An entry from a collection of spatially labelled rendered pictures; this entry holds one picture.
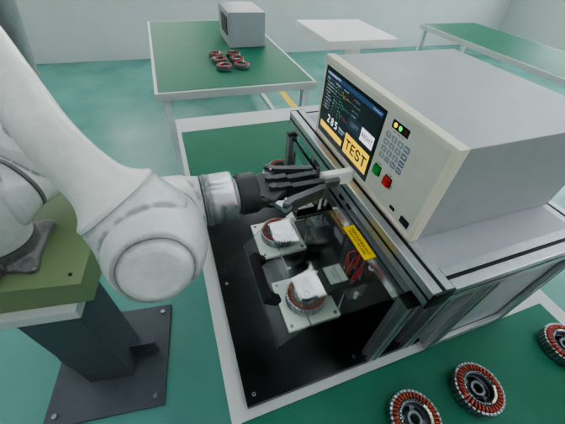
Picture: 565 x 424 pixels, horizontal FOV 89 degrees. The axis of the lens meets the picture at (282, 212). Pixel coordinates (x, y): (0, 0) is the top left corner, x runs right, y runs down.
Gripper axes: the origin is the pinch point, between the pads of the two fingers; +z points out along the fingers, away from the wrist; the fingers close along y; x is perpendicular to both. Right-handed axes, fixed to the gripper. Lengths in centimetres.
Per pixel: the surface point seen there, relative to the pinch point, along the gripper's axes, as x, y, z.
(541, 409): -43, 46, 41
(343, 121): 2.7, -16.1, 9.4
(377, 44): 1, -81, 61
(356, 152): -1.0, -8.3, 9.4
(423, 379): -43, 31, 17
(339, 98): 6.8, -20.0, 9.4
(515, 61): -44, -167, 286
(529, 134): 13.6, 13.1, 25.1
